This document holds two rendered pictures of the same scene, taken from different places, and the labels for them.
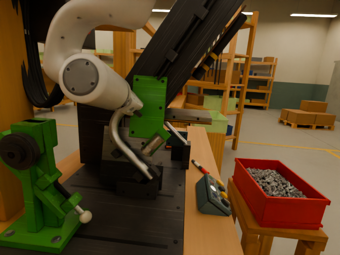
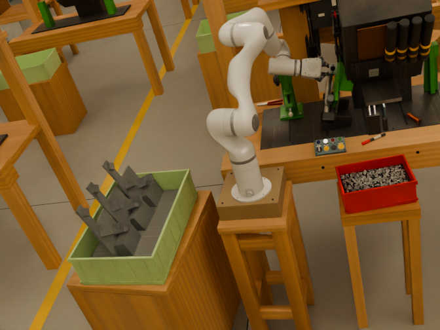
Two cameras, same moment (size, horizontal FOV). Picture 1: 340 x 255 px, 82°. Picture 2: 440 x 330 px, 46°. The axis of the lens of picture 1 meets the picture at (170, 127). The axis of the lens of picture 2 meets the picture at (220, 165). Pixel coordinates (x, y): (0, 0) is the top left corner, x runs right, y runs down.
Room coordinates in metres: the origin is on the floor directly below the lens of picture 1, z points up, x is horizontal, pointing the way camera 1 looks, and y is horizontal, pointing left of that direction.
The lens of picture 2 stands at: (0.44, -2.33, 2.39)
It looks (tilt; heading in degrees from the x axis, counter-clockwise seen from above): 33 degrees down; 102
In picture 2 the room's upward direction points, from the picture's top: 17 degrees counter-clockwise
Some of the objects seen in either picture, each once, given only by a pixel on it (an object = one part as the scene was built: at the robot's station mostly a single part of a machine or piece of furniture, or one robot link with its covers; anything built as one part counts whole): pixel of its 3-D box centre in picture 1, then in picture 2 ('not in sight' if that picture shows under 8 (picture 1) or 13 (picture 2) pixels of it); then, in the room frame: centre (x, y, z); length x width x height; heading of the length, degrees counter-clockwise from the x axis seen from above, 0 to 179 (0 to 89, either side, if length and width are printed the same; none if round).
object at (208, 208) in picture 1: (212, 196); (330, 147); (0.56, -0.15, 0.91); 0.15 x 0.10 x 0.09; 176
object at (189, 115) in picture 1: (164, 114); (378, 83); (0.84, 0.03, 1.11); 0.39 x 0.16 x 0.03; 86
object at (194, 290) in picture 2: not in sight; (166, 287); (-0.42, -0.43, 0.39); 0.68 x 0.52 x 0.79; 76
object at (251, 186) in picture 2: not in sight; (247, 173); (0.16, -0.41, 1.02); 0.19 x 0.19 x 0.18
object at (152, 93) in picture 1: (150, 105); (344, 75); (0.69, 0.08, 1.17); 0.13 x 0.12 x 0.20; 176
